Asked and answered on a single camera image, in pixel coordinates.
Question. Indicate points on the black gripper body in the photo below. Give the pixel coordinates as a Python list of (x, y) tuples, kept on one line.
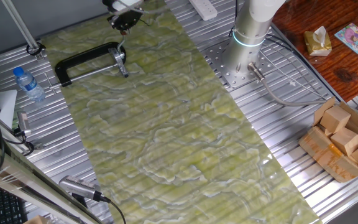
[(126, 18)]

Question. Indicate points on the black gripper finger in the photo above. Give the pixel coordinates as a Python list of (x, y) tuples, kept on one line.
[(134, 24), (116, 25)]

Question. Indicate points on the grey metal lever base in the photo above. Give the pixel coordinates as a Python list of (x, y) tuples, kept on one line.
[(118, 60)]

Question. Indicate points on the black C-clamp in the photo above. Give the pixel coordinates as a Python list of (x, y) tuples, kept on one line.
[(82, 56)]

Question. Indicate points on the white power strip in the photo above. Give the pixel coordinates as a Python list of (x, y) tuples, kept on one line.
[(205, 9)]

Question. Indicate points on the grey tripod pole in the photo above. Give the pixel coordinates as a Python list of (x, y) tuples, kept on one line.
[(19, 25)]

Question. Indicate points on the clear plastic water bottle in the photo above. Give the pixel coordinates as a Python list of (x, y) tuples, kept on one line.
[(28, 85)]

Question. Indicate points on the green marble pattern mat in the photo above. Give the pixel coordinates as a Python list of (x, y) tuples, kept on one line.
[(172, 140)]

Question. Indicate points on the white paper sheet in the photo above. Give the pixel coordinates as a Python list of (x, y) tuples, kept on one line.
[(6, 105)]

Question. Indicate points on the silver aluminium beam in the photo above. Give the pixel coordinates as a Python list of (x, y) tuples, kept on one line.
[(26, 183)]

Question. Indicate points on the golden tissue pack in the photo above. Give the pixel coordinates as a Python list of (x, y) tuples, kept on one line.
[(317, 43)]

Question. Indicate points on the brown wooden table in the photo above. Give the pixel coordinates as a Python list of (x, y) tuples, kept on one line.
[(337, 74)]

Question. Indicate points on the large wooden block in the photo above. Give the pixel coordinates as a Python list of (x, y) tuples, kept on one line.
[(36, 221)]

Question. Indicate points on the colourful picture card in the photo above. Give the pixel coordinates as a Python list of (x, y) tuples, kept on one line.
[(354, 38)]

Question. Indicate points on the brown cardboard box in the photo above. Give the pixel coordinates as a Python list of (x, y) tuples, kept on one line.
[(328, 158)]

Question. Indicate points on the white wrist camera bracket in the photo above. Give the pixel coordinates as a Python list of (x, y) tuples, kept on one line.
[(124, 4)]

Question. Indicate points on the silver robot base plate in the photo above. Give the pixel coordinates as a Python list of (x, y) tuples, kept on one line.
[(216, 62)]

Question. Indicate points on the silver camera on bracket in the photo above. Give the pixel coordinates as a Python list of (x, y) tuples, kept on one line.
[(23, 123)]

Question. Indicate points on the silver ribbed camera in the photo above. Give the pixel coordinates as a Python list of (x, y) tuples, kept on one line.
[(76, 185)]

